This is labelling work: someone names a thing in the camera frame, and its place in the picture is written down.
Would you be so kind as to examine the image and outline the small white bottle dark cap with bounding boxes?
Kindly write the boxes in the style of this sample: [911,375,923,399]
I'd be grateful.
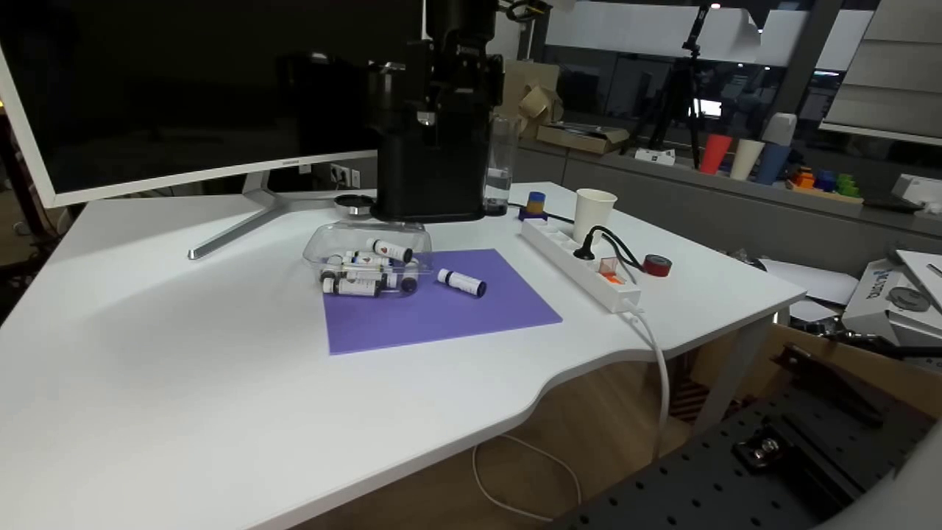
[319,271,385,300]
[369,237,415,266]
[384,259,425,297]
[340,249,390,274]

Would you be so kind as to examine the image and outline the single white battery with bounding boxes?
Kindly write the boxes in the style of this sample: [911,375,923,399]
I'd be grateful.
[434,266,489,300]

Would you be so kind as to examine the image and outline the purple paper mat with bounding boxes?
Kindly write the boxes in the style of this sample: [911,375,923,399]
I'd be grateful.
[321,244,565,359]

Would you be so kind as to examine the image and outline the white power strip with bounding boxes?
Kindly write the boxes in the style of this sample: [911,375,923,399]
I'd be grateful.
[515,218,646,318]

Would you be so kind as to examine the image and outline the clear water tank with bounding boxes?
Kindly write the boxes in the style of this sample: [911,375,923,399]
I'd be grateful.
[484,103,522,212]

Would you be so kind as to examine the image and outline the white paper cup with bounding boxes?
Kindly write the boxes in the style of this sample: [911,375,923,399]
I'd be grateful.
[572,185,622,249]

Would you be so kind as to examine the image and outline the round metal drip tray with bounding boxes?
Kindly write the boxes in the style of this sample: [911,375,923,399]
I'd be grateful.
[332,193,381,221]

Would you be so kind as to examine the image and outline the black coffee machine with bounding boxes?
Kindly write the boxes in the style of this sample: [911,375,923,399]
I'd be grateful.
[366,0,508,225]

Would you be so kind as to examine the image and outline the pile of small batteries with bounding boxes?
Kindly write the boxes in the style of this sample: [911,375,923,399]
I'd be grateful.
[302,216,437,297]

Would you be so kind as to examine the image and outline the cardboard box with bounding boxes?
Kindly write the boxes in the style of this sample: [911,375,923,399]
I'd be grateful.
[499,56,565,141]

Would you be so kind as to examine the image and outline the red plastic cup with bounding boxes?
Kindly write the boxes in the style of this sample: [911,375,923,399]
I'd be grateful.
[696,130,737,180]

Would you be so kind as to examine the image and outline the black tripod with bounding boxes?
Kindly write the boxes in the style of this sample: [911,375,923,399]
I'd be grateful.
[627,0,720,155]

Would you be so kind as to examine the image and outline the grey table leg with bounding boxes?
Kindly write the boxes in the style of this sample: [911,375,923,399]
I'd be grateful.
[689,309,780,436]

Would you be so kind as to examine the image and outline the white plastic cup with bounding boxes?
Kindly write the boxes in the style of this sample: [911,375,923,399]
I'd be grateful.
[727,135,770,183]

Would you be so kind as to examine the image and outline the blue plastic cup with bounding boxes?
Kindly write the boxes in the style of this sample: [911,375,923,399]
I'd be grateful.
[750,141,795,190]

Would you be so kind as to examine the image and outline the black perforated breadboard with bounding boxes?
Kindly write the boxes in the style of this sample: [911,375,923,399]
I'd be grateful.
[553,389,937,530]

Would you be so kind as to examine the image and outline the white framed monitor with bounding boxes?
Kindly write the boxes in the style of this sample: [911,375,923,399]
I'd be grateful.
[0,0,431,266]

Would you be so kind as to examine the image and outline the stack of printed papers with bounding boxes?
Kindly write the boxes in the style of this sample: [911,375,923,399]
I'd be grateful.
[840,249,942,347]

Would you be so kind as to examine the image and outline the black power cable with plug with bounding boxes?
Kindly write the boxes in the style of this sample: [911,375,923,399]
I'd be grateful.
[572,225,652,274]

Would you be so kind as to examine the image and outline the white power strip cable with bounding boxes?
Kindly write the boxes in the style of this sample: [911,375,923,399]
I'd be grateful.
[469,308,678,529]

